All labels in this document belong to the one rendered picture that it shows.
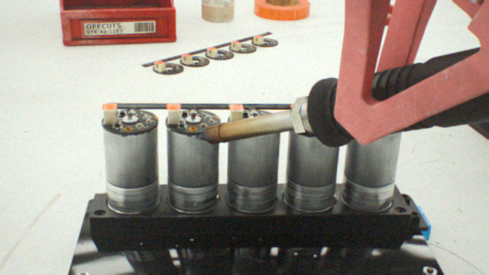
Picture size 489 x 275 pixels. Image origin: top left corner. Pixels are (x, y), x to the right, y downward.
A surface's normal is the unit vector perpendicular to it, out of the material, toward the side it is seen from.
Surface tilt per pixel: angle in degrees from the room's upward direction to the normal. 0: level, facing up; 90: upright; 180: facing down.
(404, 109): 99
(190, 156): 90
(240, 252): 0
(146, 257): 0
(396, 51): 88
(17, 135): 0
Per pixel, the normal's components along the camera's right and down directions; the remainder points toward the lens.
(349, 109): -0.71, 0.42
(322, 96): -0.15, -0.38
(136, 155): 0.29, 0.43
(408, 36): -0.63, 0.28
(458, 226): 0.04, -0.90
